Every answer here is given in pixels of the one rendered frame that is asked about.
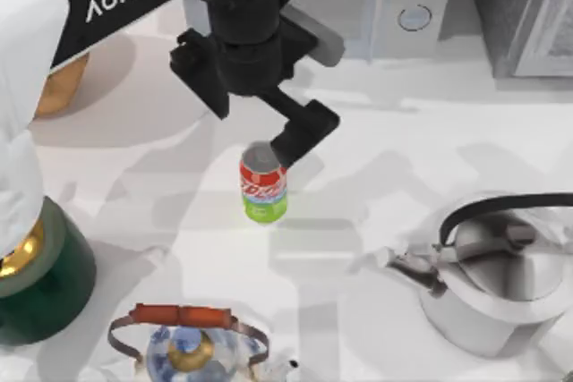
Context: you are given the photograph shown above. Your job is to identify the red white green can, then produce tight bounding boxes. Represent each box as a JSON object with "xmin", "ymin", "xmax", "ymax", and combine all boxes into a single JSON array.
[{"xmin": 238, "ymin": 140, "xmax": 289, "ymax": 226}]

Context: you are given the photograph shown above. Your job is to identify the pale microwave oven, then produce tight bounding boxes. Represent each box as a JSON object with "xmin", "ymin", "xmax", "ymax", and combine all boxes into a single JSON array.
[{"xmin": 182, "ymin": 0, "xmax": 458, "ymax": 65}]

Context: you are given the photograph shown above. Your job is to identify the gold round object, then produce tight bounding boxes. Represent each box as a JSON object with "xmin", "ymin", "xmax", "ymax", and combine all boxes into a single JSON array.
[{"xmin": 34, "ymin": 55, "xmax": 87, "ymax": 118}]

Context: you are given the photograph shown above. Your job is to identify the round microwave knob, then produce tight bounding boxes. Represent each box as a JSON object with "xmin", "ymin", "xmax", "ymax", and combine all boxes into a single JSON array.
[{"xmin": 397, "ymin": 3, "xmax": 434, "ymax": 32}]

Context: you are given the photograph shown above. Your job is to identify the grey cabinet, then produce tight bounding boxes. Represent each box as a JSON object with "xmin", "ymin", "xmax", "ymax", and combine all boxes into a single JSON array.
[{"xmin": 464, "ymin": 0, "xmax": 573, "ymax": 81}]

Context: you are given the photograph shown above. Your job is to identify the grey cabinet door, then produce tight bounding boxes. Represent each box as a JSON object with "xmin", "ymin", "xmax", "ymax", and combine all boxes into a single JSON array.
[{"xmin": 513, "ymin": 0, "xmax": 573, "ymax": 78}]

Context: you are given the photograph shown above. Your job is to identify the blue white teapot red handle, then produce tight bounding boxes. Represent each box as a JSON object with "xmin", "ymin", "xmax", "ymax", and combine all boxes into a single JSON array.
[{"xmin": 107, "ymin": 302, "xmax": 300, "ymax": 382}]

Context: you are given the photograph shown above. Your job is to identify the silver kettle with black handle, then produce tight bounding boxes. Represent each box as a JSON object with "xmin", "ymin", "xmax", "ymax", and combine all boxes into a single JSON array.
[{"xmin": 383, "ymin": 192, "xmax": 573, "ymax": 359}]

